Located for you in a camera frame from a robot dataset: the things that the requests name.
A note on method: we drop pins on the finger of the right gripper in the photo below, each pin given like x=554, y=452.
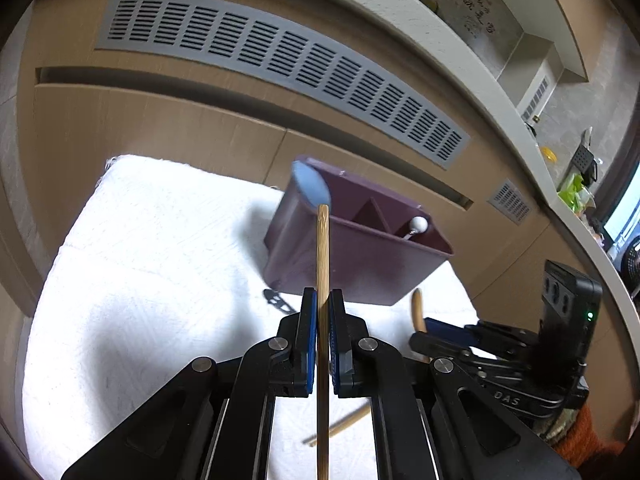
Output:
x=451, y=334
x=457, y=348

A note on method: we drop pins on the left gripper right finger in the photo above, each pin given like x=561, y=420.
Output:
x=342, y=369

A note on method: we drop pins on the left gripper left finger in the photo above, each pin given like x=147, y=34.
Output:
x=305, y=343

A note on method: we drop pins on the brown wooden spoon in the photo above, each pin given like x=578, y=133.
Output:
x=417, y=317

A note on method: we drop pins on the black metal smiley spoon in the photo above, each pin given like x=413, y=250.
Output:
x=278, y=302

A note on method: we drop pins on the wooden chopstick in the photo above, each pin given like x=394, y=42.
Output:
x=342, y=424
x=323, y=366

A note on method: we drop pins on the small white spoon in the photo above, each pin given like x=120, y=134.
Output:
x=417, y=225

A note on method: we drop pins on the blue plastic spoon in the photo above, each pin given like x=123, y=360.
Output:
x=310, y=185

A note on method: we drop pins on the gloved right hand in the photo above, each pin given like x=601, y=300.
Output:
x=573, y=437

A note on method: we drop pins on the maroon plastic utensil holder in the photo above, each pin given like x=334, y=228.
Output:
x=370, y=261

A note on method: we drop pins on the small grey vent grille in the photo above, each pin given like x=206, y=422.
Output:
x=510, y=202

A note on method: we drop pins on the white textured cloth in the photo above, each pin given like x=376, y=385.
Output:
x=163, y=265

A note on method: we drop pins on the grey stone countertop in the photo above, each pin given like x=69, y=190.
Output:
x=493, y=256

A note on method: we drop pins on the large grey vent grille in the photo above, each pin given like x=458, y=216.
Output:
x=273, y=49

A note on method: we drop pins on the black camera box green light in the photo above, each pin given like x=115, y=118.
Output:
x=571, y=308

